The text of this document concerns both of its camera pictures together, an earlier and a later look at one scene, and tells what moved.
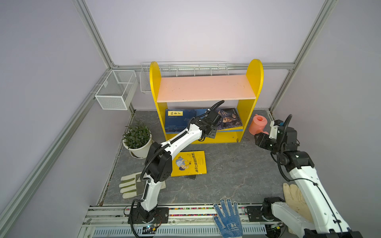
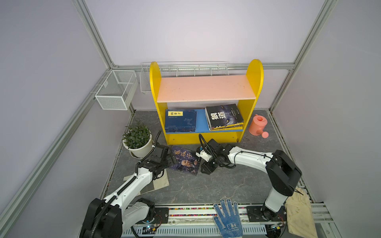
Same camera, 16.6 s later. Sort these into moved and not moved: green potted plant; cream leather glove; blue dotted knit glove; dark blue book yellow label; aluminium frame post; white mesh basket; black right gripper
Moved: black right gripper
Not moved: blue dotted knit glove; green potted plant; cream leather glove; dark blue book yellow label; white mesh basket; aluminium frame post
